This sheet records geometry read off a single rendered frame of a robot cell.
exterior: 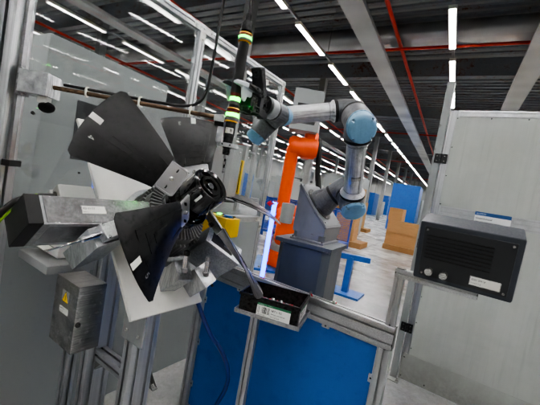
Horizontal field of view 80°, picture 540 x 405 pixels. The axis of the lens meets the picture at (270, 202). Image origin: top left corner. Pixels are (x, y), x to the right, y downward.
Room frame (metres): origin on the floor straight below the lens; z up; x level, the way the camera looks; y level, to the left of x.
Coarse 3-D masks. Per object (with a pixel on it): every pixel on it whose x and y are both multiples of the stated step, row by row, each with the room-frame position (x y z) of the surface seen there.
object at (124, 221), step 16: (144, 208) 0.72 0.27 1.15; (160, 208) 0.77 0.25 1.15; (176, 208) 0.83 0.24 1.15; (128, 224) 0.67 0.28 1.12; (144, 224) 0.71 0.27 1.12; (160, 224) 0.76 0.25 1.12; (176, 224) 0.84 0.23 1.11; (128, 240) 0.66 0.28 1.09; (144, 240) 0.71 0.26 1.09; (160, 240) 0.77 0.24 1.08; (128, 256) 0.66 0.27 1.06; (144, 256) 0.71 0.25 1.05; (160, 256) 0.77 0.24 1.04; (144, 272) 0.70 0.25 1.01; (160, 272) 0.78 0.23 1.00; (144, 288) 0.70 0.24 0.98
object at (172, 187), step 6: (174, 162) 0.93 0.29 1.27; (168, 168) 0.93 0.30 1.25; (174, 168) 0.94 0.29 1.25; (180, 168) 0.95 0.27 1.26; (162, 174) 0.92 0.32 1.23; (168, 174) 0.93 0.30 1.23; (174, 174) 0.94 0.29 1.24; (180, 174) 0.95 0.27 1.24; (186, 174) 0.96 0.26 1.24; (162, 180) 0.93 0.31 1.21; (168, 180) 0.93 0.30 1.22; (174, 180) 0.94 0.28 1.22; (180, 180) 0.95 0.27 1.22; (156, 186) 0.92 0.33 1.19; (162, 186) 0.93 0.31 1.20; (168, 186) 0.94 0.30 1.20; (174, 186) 0.95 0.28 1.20; (168, 192) 0.94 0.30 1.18; (174, 192) 0.95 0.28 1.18
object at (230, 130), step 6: (246, 18) 1.06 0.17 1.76; (246, 24) 1.05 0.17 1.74; (240, 30) 1.06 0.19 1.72; (246, 30) 1.08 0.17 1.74; (228, 126) 1.05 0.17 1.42; (234, 126) 1.05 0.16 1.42; (228, 132) 1.05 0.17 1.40; (234, 132) 1.06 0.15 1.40; (228, 138) 1.05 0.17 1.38; (228, 150) 1.05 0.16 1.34
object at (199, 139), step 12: (168, 120) 1.15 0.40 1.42; (180, 120) 1.17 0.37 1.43; (168, 132) 1.12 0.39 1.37; (180, 132) 1.13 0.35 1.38; (192, 132) 1.14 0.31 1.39; (204, 132) 1.15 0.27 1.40; (216, 132) 1.18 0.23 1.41; (180, 144) 1.10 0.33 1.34; (192, 144) 1.10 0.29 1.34; (204, 144) 1.11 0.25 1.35; (180, 156) 1.07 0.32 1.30; (192, 156) 1.07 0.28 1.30; (204, 156) 1.07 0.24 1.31
